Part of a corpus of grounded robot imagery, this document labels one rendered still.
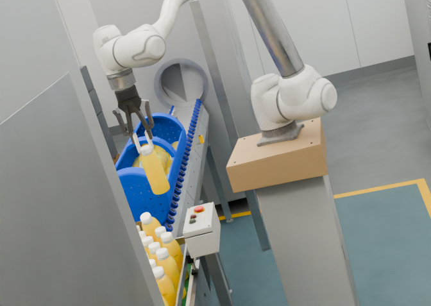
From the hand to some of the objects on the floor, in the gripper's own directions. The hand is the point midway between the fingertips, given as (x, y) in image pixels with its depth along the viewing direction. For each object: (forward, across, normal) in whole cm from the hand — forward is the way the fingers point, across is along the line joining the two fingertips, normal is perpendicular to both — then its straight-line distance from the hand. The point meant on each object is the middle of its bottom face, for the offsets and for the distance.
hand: (143, 142), depth 207 cm
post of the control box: (+139, -12, +10) cm, 140 cm away
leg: (+140, +11, -214) cm, 256 cm away
